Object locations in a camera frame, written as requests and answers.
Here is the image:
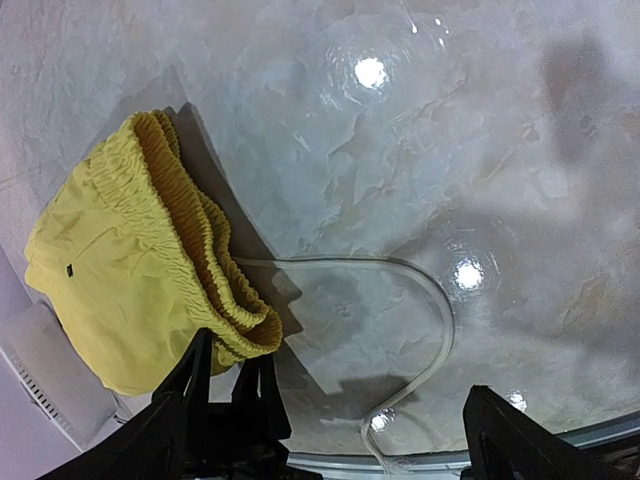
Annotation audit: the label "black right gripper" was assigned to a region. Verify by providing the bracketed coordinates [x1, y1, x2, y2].
[43, 328, 293, 479]

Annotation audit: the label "white shorts drawstring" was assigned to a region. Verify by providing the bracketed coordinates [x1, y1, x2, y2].
[236, 256, 455, 476]

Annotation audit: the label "white laundry basket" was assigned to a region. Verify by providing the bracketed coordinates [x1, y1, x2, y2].
[1, 253, 129, 452]

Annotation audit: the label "yellow shorts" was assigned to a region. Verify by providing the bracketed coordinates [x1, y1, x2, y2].
[24, 110, 283, 396]

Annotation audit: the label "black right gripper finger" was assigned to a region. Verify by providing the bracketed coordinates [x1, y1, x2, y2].
[462, 386, 639, 479]

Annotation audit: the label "aluminium front rail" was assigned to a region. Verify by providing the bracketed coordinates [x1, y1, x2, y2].
[288, 412, 639, 479]

